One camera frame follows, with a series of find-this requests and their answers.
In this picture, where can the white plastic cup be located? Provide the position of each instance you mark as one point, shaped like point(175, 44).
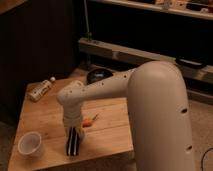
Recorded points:
point(30, 144)

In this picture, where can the black handle on bench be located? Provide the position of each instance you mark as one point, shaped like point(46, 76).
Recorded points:
point(190, 64)

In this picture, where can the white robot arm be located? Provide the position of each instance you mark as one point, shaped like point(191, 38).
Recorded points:
point(158, 112)

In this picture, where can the dark round bowl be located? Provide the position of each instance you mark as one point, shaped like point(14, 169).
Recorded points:
point(98, 74)

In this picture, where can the orange toy carrot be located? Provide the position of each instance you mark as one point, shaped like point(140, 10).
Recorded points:
point(89, 121)

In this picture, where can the wooden table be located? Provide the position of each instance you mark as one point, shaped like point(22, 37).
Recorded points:
point(107, 145)

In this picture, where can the long wooden shelf bench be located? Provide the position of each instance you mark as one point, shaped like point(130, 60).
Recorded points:
point(138, 57)

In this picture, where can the clear plastic bottle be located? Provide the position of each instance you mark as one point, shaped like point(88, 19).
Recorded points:
point(41, 89)

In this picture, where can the metal pole stand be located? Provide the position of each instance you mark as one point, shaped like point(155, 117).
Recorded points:
point(88, 33)

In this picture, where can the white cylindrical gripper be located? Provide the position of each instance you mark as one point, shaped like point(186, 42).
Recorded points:
point(72, 118)

